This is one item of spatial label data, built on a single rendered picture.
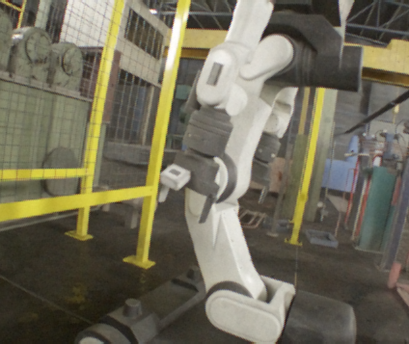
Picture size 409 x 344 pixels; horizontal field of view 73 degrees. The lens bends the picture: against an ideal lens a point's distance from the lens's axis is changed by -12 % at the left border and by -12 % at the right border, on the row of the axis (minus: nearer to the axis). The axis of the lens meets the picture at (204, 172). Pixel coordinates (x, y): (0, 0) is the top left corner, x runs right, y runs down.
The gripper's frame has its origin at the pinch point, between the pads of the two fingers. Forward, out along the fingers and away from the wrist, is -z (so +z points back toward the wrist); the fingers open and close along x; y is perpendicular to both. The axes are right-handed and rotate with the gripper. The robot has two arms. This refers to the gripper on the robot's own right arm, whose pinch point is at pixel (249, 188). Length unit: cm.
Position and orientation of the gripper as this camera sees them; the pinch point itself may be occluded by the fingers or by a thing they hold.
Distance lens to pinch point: 105.9
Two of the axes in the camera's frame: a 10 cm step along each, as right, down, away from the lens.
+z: 3.4, -9.3, -1.7
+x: -8.3, -3.8, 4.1
